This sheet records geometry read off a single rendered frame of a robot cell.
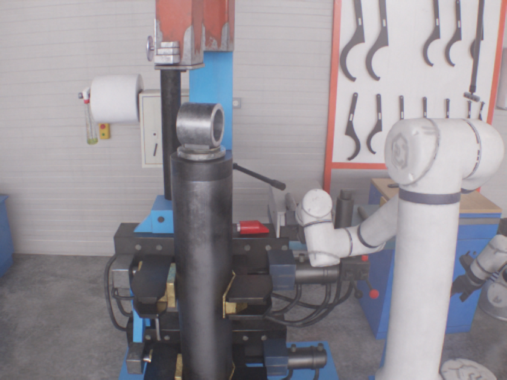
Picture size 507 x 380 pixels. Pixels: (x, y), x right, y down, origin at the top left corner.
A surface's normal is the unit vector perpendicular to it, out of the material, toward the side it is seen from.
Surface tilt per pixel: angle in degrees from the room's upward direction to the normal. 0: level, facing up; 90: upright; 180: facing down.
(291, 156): 90
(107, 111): 109
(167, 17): 90
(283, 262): 0
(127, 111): 116
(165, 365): 0
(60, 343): 0
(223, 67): 90
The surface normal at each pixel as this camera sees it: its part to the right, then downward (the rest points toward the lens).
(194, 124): -0.25, 0.20
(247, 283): 0.02, -0.93
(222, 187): 0.71, 0.26
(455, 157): 0.29, 0.22
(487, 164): 0.29, 0.61
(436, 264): 0.00, 0.22
